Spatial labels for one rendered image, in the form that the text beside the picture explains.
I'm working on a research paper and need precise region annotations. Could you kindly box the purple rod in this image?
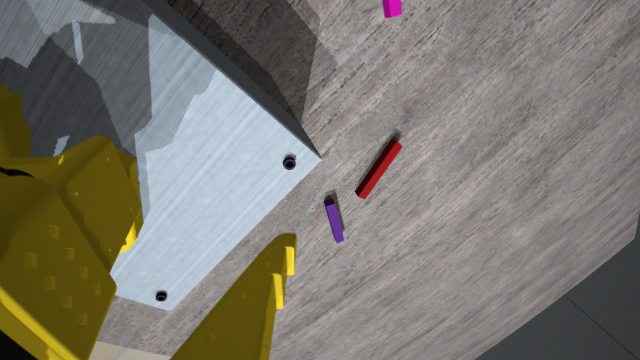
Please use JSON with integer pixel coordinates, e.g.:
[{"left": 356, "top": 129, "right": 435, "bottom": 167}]
[{"left": 324, "top": 199, "right": 344, "bottom": 243}]

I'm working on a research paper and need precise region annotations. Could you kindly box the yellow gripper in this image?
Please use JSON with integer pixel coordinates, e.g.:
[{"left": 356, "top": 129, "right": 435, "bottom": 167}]
[{"left": 170, "top": 233, "right": 297, "bottom": 360}]

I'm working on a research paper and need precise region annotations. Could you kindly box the magenta cube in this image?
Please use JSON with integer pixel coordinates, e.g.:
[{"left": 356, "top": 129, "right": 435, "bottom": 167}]
[{"left": 383, "top": 0, "right": 402, "bottom": 18}]

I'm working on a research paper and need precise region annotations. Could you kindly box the red rod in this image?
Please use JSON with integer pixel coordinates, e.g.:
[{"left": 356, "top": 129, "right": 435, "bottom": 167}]
[{"left": 355, "top": 139, "right": 403, "bottom": 199}]

